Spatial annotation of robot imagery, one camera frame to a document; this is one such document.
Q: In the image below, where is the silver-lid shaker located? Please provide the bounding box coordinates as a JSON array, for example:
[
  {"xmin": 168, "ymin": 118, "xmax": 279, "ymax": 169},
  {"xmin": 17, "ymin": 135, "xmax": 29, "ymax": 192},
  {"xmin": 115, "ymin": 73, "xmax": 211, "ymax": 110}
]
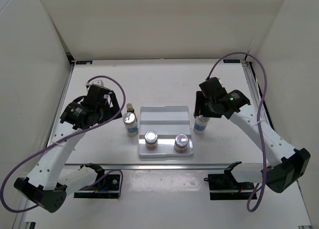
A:
[
  {"xmin": 122, "ymin": 112, "xmax": 138, "ymax": 136},
  {"xmin": 193, "ymin": 115, "xmax": 210, "ymax": 134}
]

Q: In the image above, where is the white-lid sauce jar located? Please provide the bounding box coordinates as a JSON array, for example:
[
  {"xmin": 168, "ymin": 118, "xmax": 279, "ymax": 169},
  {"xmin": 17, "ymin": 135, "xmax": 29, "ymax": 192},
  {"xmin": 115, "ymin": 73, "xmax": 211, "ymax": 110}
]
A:
[
  {"xmin": 145, "ymin": 130, "xmax": 158, "ymax": 149},
  {"xmin": 174, "ymin": 134, "xmax": 189, "ymax": 153}
]

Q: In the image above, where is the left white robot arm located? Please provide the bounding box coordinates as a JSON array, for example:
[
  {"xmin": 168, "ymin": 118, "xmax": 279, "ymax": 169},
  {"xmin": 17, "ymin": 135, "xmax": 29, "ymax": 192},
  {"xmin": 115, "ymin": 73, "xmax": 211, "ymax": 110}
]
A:
[{"xmin": 14, "ymin": 85, "xmax": 122, "ymax": 213}]

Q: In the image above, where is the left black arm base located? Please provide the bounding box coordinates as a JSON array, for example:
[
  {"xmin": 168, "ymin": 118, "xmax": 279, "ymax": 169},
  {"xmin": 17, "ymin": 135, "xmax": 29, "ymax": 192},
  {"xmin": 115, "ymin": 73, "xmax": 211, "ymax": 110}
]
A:
[{"xmin": 73, "ymin": 163, "xmax": 124, "ymax": 199}]

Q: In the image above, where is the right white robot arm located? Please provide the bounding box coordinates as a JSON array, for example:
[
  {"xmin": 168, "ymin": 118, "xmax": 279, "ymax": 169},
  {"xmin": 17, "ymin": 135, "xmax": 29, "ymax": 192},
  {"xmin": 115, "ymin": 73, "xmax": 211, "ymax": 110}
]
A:
[{"xmin": 194, "ymin": 77, "xmax": 311, "ymax": 193}]

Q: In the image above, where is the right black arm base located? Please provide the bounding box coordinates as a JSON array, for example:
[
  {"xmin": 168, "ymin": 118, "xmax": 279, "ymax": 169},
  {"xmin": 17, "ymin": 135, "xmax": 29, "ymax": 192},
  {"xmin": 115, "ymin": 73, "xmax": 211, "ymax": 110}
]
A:
[{"xmin": 204, "ymin": 161, "xmax": 263, "ymax": 201}]

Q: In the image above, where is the left yellow small bottle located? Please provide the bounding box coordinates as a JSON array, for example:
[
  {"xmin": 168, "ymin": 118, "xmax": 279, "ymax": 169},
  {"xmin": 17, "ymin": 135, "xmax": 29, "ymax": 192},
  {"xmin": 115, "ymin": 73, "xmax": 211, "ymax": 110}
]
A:
[{"xmin": 126, "ymin": 103, "xmax": 135, "ymax": 113}]

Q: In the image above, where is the white tiered plastic tray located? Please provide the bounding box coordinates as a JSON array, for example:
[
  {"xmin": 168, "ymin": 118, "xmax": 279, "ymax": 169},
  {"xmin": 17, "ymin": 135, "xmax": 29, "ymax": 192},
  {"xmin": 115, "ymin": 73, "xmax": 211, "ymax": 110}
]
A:
[{"xmin": 138, "ymin": 106, "xmax": 194, "ymax": 159}]

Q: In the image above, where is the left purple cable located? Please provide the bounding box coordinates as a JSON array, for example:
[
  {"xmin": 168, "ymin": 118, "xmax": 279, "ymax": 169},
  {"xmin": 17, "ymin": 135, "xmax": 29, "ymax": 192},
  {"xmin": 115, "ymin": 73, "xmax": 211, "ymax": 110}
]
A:
[{"xmin": 0, "ymin": 75, "xmax": 126, "ymax": 213}]

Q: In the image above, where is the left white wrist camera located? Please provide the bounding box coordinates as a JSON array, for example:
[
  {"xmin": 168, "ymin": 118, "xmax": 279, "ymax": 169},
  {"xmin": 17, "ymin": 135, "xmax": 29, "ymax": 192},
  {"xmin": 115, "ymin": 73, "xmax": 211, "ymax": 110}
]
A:
[{"xmin": 86, "ymin": 79, "xmax": 104, "ymax": 89}]

